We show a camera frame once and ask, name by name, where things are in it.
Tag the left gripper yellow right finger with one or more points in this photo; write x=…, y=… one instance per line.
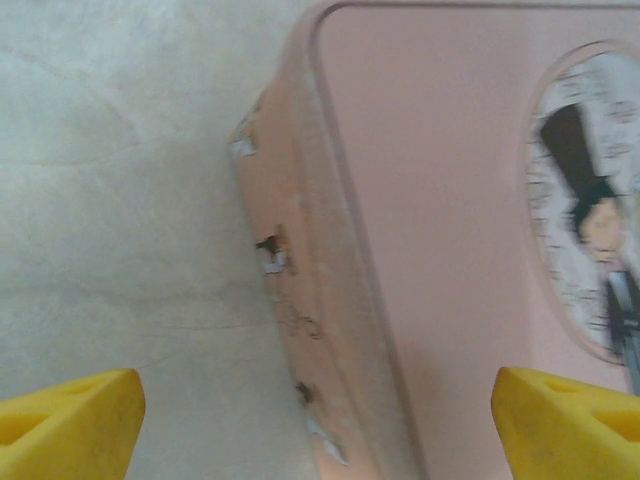
x=575, y=430

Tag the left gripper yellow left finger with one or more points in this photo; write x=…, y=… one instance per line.
x=65, y=430

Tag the pink box with cartoon couple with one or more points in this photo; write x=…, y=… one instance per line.
x=440, y=200

